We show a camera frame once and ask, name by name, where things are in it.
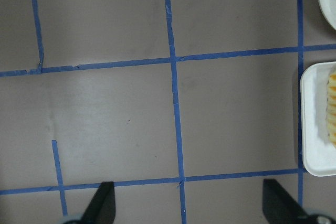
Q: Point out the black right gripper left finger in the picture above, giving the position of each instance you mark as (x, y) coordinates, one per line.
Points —
(102, 208)

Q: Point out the white rectangular tray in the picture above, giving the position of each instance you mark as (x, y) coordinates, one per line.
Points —
(318, 153)

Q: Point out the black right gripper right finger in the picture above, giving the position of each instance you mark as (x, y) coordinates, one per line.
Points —
(279, 206)

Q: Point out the yellow croissant bread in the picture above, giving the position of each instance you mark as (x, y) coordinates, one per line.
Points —
(331, 107)

